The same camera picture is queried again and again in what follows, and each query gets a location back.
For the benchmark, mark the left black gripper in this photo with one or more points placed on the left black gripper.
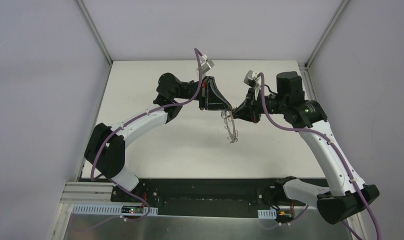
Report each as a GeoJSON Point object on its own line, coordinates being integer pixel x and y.
{"type": "Point", "coordinates": [203, 93]}

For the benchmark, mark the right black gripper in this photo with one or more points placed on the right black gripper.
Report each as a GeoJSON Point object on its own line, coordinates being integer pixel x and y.
{"type": "Point", "coordinates": [254, 105]}

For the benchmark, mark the round metal keyring disc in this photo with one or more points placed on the round metal keyring disc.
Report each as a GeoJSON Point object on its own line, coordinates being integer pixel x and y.
{"type": "Point", "coordinates": [228, 119]}

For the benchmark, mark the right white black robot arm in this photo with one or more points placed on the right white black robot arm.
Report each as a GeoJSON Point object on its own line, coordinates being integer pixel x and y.
{"type": "Point", "coordinates": [346, 193]}

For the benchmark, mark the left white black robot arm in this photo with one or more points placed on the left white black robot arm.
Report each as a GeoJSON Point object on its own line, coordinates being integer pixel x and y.
{"type": "Point", "coordinates": [106, 147]}

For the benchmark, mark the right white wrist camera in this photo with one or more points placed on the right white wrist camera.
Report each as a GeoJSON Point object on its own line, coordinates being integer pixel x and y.
{"type": "Point", "coordinates": [252, 79]}

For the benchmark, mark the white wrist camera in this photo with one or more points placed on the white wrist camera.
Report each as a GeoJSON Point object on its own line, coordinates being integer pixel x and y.
{"type": "Point", "coordinates": [205, 65]}
{"type": "Point", "coordinates": [252, 79]}

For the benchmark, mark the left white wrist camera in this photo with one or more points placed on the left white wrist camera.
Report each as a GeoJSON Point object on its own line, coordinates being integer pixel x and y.
{"type": "Point", "coordinates": [205, 65]}

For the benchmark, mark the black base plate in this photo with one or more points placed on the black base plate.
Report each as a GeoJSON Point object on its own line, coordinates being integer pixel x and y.
{"type": "Point", "coordinates": [207, 197]}

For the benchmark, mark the right white cable duct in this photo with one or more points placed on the right white cable duct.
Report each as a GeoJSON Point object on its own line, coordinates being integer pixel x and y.
{"type": "Point", "coordinates": [267, 214]}

